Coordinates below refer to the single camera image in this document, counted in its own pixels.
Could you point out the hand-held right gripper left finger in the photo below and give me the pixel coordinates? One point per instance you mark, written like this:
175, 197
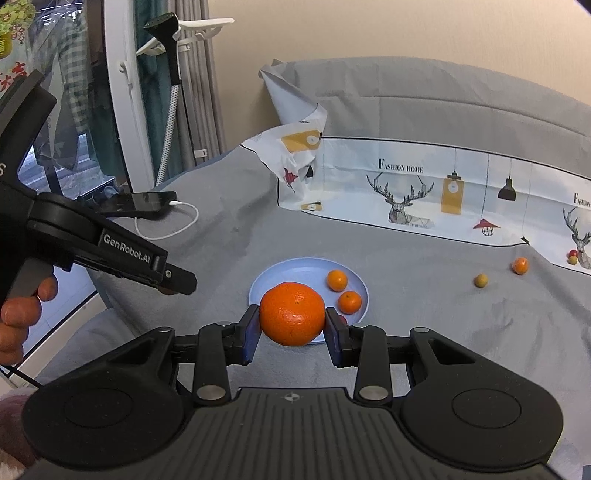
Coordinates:
251, 332

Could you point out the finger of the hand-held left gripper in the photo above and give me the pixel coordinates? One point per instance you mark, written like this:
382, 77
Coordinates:
180, 281

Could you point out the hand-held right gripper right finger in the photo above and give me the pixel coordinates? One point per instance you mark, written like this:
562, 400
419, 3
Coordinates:
333, 341

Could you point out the small orange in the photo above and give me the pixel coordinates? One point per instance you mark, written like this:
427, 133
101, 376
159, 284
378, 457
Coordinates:
521, 265
337, 280
349, 302

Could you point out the large orange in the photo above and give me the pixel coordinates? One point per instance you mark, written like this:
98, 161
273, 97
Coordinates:
292, 314

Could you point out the blue plate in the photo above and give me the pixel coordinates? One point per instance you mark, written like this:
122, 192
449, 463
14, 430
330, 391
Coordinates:
286, 272

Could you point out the person's left hand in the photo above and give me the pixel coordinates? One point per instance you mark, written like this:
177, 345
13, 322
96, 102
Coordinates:
18, 314

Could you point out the black smartphone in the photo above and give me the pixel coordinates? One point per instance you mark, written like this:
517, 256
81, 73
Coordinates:
134, 203

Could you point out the white curtain clip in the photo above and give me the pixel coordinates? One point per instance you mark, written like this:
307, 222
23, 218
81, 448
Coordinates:
201, 153

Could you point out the garment steamer stand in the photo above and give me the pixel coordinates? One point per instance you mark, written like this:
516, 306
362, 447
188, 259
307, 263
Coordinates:
152, 115

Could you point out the plaid shirt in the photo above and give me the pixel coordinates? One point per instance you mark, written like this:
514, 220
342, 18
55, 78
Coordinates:
76, 69

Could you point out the white deer print cloth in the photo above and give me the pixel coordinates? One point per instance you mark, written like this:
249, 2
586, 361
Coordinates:
351, 184

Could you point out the small green fruit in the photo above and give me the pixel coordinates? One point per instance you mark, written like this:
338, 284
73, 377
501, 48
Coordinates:
481, 280

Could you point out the beige curtain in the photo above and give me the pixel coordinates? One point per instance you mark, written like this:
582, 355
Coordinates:
203, 92

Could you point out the pink fluffy cloth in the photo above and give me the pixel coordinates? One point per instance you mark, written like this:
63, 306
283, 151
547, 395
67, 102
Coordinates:
14, 424

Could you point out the white plastic hanger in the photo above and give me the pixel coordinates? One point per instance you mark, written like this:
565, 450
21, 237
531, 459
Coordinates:
203, 30

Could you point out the grey quilt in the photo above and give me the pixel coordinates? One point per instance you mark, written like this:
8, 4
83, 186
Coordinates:
415, 92

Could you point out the white door frame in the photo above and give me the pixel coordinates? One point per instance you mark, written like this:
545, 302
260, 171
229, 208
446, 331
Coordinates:
124, 115

